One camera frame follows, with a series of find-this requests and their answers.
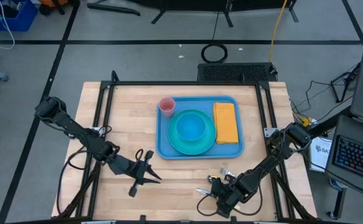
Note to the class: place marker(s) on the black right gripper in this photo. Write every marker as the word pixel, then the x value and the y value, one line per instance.
pixel 229 196

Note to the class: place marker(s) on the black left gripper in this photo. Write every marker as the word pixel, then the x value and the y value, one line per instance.
pixel 125 166

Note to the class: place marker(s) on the teal plate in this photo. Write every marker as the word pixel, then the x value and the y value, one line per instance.
pixel 196 146

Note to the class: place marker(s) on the blue bowl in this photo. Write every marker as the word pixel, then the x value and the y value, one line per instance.
pixel 190 126

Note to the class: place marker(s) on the pink cup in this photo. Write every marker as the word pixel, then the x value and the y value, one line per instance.
pixel 167 105

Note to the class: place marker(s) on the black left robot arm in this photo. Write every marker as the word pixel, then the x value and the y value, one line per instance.
pixel 75 128

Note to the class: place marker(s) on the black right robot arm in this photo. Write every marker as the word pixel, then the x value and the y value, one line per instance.
pixel 274 158

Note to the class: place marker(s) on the blue tray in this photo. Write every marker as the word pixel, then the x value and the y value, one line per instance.
pixel 200 101

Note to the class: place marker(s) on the yellow label tag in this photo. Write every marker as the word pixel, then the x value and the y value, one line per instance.
pixel 214 178

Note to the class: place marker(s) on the yellow cloth napkin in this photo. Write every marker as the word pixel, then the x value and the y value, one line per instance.
pixel 226 123

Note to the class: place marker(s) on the white printed paper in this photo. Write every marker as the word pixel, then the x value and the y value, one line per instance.
pixel 319 155

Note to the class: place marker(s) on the stool base with wheels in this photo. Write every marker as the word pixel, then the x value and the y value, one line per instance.
pixel 337 202

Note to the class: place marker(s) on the black computer case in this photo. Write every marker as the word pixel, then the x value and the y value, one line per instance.
pixel 235 72

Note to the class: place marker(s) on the black keyboard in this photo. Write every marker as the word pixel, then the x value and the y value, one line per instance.
pixel 358 157

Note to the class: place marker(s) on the black partition screen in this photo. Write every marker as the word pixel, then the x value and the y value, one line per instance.
pixel 200 4

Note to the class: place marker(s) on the blue storage bin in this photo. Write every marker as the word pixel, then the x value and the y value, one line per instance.
pixel 16 18

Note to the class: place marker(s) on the black table frame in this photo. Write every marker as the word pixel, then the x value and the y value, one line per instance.
pixel 106 102

